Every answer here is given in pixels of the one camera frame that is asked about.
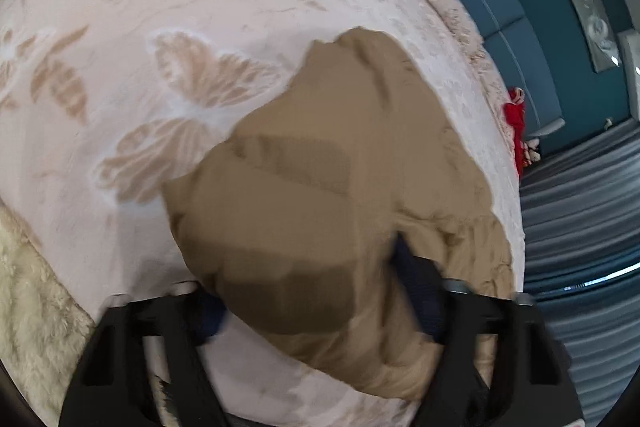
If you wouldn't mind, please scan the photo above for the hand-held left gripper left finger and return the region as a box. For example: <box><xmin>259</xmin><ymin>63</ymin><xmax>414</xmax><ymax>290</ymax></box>
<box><xmin>59</xmin><ymin>292</ymin><xmax>231</xmax><ymax>427</ymax></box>

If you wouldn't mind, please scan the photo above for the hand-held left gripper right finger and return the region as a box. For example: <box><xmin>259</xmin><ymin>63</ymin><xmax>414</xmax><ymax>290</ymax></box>
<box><xmin>394</xmin><ymin>237</ymin><xmax>586</xmax><ymax>427</ymax></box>

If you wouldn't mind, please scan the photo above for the tan quilted jacket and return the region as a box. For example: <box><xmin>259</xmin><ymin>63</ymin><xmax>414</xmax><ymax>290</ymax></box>
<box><xmin>162</xmin><ymin>27</ymin><xmax>516</xmax><ymax>403</ymax></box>

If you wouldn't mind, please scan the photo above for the blue-grey curtain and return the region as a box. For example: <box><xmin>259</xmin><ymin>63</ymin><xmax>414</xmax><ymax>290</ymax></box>
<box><xmin>519</xmin><ymin>107</ymin><xmax>640</xmax><ymax>427</ymax></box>

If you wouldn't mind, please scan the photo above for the red garment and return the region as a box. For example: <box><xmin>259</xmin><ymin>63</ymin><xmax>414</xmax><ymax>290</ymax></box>
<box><xmin>505</xmin><ymin>87</ymin><xmax>532</xmax><ymax>181</ymax></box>

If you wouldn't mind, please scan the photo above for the floral print pillow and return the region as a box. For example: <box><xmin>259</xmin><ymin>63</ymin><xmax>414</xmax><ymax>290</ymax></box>
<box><xmin>395</xmin><ymin>0</ymin><xmax>487</xmax><ymax>60</ymax></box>
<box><xmin>465</xmin><ymin>42</ymin><xmax>522</xmax><ymax>180</ymax></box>

